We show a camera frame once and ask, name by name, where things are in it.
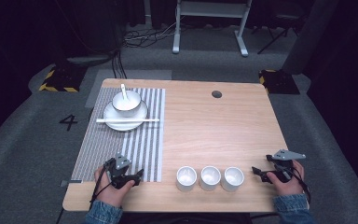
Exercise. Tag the white chopsticks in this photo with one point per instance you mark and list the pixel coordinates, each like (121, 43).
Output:
(149, 120)

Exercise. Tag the white plate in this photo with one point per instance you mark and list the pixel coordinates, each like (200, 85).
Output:
(119, 125)

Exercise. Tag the black tripod stand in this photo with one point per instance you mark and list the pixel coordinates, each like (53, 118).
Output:
(279, 34)

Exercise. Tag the white desk frame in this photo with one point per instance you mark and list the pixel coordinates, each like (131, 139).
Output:
(211, 9)

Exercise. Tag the white cup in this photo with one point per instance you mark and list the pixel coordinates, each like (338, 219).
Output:
(232, 180)
(210, 179)
(186, 180)

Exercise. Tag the white spoon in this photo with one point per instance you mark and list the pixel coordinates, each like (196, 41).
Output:
(123, 90)

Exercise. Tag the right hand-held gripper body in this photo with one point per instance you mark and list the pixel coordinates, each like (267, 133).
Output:
(283, 165)

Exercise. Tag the person's left hand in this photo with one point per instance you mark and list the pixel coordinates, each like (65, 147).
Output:
(110, 193)

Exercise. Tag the person's right hand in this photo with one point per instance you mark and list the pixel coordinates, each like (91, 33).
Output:
(287, 186)

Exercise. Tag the yellow black striped base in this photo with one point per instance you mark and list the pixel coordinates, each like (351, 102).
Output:
(279, 82)
(62, 79)

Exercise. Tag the grey pillar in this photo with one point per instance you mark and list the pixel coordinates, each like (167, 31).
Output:
(310, 34)

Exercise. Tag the white bowl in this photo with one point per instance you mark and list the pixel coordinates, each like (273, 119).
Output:
(126, 104)

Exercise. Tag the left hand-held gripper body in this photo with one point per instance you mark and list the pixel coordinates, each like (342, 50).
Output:
(120, 174)

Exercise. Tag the grey striped placemat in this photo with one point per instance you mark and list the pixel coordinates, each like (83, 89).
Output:
(105, 146)

